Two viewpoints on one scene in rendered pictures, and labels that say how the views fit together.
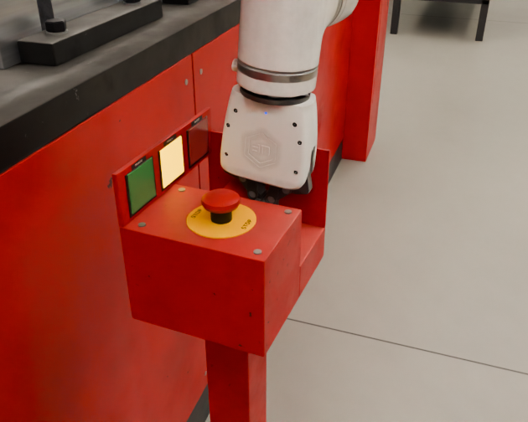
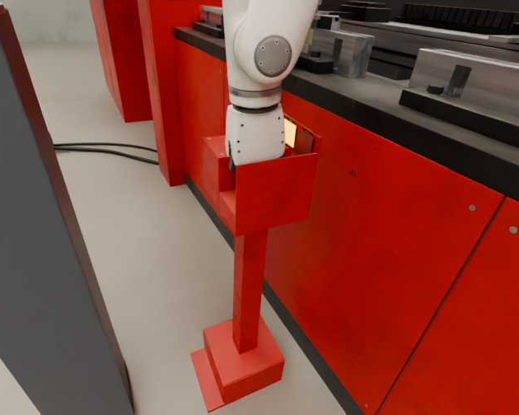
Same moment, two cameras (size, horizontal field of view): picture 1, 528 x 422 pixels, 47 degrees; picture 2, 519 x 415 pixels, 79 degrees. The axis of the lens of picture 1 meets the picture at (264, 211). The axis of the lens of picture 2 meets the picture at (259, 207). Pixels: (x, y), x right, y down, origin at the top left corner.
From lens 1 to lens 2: 1.05 m
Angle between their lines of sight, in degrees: 100
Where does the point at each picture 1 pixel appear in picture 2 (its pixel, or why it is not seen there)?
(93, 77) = (367, 105)
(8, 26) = (421, 76)
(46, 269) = not seen: hidden behind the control
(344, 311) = not seen: outside the picture
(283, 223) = (216, 150)
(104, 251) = (333, 197)
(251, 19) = not seen: hidden behind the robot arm
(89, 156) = (345, 142)
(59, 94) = (344, 95)
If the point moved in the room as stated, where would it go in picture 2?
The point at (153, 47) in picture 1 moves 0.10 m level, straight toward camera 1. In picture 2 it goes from (437, 135) to (376, 121)
